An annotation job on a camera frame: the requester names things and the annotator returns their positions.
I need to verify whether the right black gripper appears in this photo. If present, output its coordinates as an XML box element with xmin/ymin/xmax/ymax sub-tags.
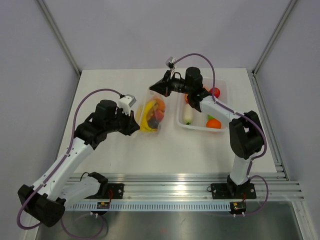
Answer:
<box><xmin>150</xmin><ymin>70</ymin><xmax>193</xmax><ymax>98</ymax></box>

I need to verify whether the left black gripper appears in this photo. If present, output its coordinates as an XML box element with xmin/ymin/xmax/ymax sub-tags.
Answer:
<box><xmin>105</xmin><ymin>108</ymin><xmax>140</xmax><ymax>137</ymax></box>

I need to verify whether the yellow banana bunch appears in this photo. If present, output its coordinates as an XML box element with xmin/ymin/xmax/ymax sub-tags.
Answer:
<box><xmin>139</xmin><ymin>99</ymin><xmax>158</xmax><ymax>132</ymax></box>

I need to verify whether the dark purple fig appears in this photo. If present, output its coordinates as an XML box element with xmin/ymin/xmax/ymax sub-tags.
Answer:
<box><xmin>147</xmin><ymin>118</ymin><xmax>160</xmax><ymax>130</ymax></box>

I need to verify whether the clear polka dot zip bag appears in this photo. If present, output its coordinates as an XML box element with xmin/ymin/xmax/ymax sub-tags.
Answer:
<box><xmin>133</xmin><ymin>89</ymin><xmax>167</xmax><ymax>138</ymax></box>

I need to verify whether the peach fruit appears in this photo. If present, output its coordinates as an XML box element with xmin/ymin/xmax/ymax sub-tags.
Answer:
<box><xmin>152</xmin><ymin>109</ymin><xmax>165</xmax><ymax>122</ymax></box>

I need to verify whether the orange persimmon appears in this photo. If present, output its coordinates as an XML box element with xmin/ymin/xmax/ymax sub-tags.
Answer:
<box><xmin>154</xmin><ymin>98</ymin><xmax>166</xmax><ymax>113</ymax></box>

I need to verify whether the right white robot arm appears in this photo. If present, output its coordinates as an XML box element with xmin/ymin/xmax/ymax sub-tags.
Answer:
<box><xmin>149</xmin><ymin>67</ymin><xmax>267</xmax><ymax>199</ymax></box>

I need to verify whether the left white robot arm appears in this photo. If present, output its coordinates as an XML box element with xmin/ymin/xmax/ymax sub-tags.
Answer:
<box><xmin>17</xmin><ymin>95</ymin><xmax>140</xmax><ymax>228</ymax></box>

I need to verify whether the white radish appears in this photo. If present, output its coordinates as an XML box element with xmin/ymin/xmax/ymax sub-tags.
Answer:
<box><xmin>182</xmin><ymin>104</ymin><xmax>194</xmax><ymax>125</ymax></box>

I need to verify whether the white perforated plastic basket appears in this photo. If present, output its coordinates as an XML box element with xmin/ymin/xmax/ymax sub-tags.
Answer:
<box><xmin>175</xmin><ymin>79</ymin><xmax>230</xmax><ymax>133</ymax></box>

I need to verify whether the red tomato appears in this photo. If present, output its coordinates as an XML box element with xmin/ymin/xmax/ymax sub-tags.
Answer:
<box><xmin>209</xmin><ymin>87</ymin><xmax>221</xmax><ymax>99</ymax></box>

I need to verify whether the orange tangerine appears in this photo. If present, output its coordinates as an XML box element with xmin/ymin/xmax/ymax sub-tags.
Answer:
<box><xmin>206</xmin><ymin>118</ymin><xmax>222</xmax><ymax>129</ymax></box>

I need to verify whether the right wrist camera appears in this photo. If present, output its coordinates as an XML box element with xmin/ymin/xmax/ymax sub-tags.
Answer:
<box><xmin>165</xmin><ymin>56</ymin><xmax>177</xmax><ymax>70</ymax></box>

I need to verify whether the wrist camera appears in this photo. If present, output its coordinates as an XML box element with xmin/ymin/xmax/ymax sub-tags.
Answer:
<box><xmin>165</xmin><ymin>56</ymin><xmax>177</xmax><ymax>70</ymax></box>
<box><xmin>118</xmin><ymin>94</ymin><xmax>137</xmax><ymax>116</ymax></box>

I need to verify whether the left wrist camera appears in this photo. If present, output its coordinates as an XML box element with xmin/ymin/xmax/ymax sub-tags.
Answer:
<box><xmin>118</xmin><ymin>94</ymin><xmax>137</xmax><ymax>116</ymax></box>

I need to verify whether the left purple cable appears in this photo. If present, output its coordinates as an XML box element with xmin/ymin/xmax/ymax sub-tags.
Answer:
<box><xmin>16</xmin><ymin>88</ymin><xmax>126</xmax><ymax>238</ymax></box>

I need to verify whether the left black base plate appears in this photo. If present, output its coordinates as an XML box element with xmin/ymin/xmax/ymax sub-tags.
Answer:
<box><xmin>85</xmin><ymin>183</ymin><xmax>125</xmax><ymax>200</ymax></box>

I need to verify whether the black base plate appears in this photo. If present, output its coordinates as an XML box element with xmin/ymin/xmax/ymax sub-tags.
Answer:
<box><xmin>85</xmin><ymin>183</ymin><xmax>125</xmax><ymax>200</ymax></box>
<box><xmin>206</xmin><ymin>183</ymin><xmax>257</xmax><ymax>200</ymax></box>

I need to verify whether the white slotted cable duct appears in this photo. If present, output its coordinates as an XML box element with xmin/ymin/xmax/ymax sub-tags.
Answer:
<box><xmin>66</xmin><ymin>200</ymin><xmax>231</xmax><ymax>212</ymax></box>

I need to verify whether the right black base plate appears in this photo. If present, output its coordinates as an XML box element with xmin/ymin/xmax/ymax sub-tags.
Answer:
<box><xmin>206</xmin><ymin>183</ymin><xmax>257</xmax><ymax>200</ymax></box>

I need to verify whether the aluminium rail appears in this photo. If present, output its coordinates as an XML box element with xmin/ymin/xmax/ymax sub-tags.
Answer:
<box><xmin>103</xmin><ymin>171</ymin><xmax>305</xmax><ymax>202</ymax></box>

